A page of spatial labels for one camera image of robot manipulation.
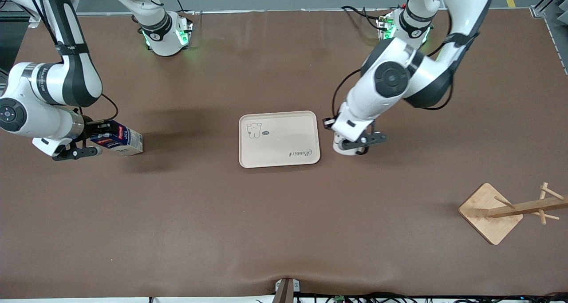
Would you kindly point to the cream tray with bear print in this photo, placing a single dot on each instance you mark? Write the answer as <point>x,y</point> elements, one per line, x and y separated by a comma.
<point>279,139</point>

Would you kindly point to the blue milk carton green cap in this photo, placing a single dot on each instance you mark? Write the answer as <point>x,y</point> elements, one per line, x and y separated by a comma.
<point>122,141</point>

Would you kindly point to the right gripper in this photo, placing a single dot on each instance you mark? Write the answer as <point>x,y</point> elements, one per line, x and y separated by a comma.
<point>90,128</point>

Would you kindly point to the metal table edge clamp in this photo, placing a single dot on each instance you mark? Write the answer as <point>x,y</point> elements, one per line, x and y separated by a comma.
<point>286,289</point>

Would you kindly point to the brown table cover sheet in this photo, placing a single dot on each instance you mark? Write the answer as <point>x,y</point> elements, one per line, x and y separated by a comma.
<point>284,227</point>

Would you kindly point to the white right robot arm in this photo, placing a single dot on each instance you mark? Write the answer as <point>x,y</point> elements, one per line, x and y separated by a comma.
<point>66,72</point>

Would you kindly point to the small green circuit board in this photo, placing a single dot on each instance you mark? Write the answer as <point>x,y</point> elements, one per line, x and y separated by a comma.
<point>340,299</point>

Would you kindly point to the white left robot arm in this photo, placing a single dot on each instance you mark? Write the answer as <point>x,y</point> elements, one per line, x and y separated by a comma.
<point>390,79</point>

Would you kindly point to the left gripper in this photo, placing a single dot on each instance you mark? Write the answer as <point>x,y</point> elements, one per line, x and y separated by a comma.
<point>326,125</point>

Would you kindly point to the wooden mug tree stand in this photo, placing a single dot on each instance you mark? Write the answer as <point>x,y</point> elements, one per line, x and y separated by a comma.
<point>486,214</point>

